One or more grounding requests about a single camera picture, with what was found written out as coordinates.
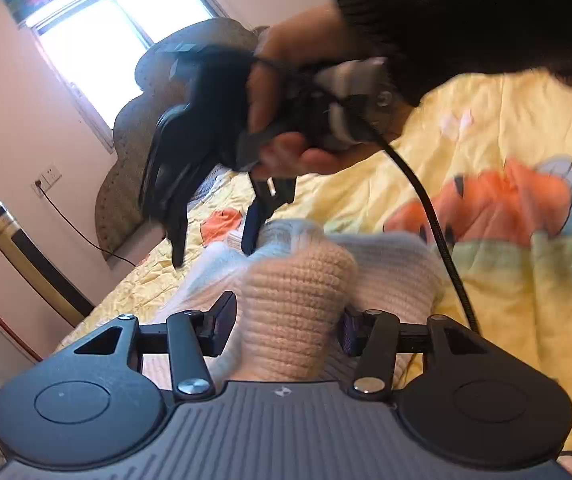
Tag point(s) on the grey padded headboard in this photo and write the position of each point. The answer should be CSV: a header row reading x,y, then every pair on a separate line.
x,y
121,185

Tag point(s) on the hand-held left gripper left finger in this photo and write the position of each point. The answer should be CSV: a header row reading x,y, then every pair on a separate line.
x,y
222,320

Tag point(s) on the white wall socket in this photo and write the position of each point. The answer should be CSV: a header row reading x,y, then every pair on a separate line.
x,y
47,178

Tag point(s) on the black and cream upright panel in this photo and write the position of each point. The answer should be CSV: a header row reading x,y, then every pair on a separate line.
x,y
31,260

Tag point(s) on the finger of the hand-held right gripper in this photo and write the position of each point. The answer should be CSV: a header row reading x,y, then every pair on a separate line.
x,y
251,235
178,240

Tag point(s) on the window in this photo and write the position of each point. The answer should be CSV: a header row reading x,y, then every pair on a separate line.
x,y
91,45

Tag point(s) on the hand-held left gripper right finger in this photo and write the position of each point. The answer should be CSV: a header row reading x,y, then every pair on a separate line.
x,y
348,336

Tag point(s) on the white patterned cloth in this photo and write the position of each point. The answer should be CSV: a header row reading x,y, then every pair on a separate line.
x,y
218,186

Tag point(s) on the white knitted sweater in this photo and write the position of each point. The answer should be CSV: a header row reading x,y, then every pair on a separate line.
x,y
291,300

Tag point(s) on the person's right forearm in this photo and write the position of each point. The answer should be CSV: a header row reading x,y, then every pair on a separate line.
x,y
465,10

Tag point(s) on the yellow carrot print blanket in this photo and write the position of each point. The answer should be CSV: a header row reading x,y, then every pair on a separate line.
x,y
515,310

